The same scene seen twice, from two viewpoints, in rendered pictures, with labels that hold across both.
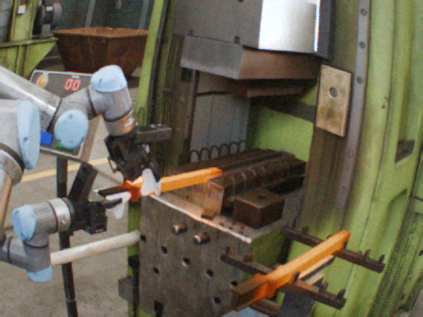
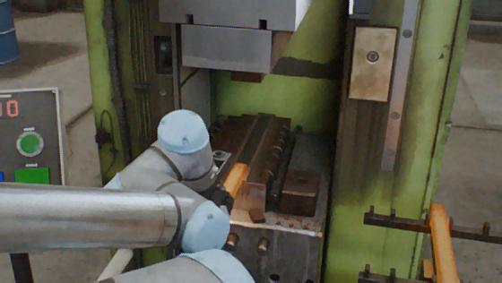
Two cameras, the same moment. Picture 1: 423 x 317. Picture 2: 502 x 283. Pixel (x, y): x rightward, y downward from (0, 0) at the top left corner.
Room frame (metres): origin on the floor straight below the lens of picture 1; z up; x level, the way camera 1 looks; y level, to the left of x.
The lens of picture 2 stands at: (0.37, 0.50, 1.64)
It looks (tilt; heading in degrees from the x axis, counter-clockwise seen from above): 26 degrees down; 333
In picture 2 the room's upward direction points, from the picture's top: 1 degrees clockwise
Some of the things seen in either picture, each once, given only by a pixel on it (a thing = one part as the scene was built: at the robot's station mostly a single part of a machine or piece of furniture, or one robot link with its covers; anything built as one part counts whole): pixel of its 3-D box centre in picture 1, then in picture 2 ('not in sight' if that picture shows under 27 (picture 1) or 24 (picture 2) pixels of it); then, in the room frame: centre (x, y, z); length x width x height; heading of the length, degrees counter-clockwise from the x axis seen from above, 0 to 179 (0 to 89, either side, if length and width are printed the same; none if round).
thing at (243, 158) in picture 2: (250, 165); (253, 143); (1.56, -0.11, 0.99); 0.42 x 0.05 x 0.01; 142
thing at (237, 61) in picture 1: (257, 56); (246, 26); (1.58, -0.09, 1.32); 0.42 x 0.20 x 0.10; 142
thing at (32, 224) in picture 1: (33, 222); not in sight; (0.95, 0.37, 0.99); 0.11 x 0.08 x 0.09; 142
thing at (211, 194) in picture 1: (242, 174); (244, 154); (1.58, -0.09, 0.96); 0.42 x 0.20 x 0.09; 142
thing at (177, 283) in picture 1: (244, 257); (261, 233); (1.55, -0.14, 0.69); 0.56 x 0.38 x 0.45; 142
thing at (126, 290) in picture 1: (130, 291); not in sight; (1.73, 0.25, 0.36); 0.09 x 0.07 x 0.12; 52
